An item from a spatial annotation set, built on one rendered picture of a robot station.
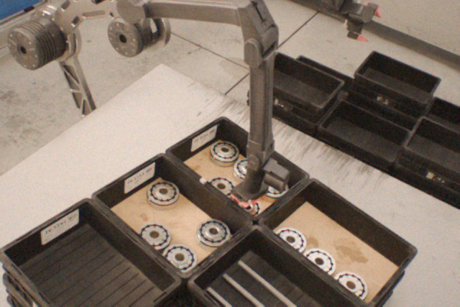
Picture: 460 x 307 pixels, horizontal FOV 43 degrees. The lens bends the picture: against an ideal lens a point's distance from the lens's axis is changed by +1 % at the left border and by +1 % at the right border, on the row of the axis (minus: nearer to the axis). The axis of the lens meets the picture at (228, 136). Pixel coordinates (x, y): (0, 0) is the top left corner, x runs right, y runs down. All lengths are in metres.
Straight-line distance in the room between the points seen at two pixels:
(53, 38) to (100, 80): 1.36
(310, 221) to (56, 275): 0.80
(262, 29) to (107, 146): 1.02
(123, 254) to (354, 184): 0.99
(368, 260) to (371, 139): 1.27
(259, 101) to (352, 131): 1.60
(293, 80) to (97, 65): 1.37
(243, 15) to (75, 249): 0.83
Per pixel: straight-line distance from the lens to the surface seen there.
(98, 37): 4.15
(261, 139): 1.61
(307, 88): 3.10
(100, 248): 1.77
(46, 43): 2.38
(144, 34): 2.02
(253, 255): 1.80
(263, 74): 1.48
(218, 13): 1.46
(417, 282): 2.10
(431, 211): 2.35
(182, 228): 1.82
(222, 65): 4.00
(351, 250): 1.91
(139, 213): 1.85
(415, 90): 3.37
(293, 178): 1.98
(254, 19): 1.41
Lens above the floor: 2.24
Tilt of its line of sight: 41 degrees down
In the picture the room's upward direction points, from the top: 12 degrees clockwise
